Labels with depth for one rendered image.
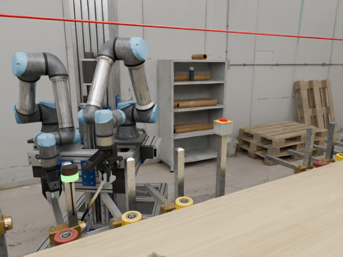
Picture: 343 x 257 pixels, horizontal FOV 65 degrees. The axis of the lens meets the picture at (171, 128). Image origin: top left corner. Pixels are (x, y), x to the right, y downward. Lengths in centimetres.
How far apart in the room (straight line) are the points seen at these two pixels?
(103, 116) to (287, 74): 469
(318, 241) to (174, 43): 342
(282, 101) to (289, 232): 454
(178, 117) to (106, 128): 306
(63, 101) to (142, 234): 81
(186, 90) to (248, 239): 334
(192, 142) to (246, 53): 174
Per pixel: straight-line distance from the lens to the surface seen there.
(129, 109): 167
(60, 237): 110
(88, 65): 182
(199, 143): 450
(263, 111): 526
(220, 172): 146
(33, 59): 152
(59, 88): 152
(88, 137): 191
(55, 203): 143
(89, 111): 134
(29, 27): 367
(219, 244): 102
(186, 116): 425
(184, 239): 103
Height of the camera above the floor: 151
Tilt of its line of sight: 14 degrees down
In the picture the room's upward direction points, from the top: straight up
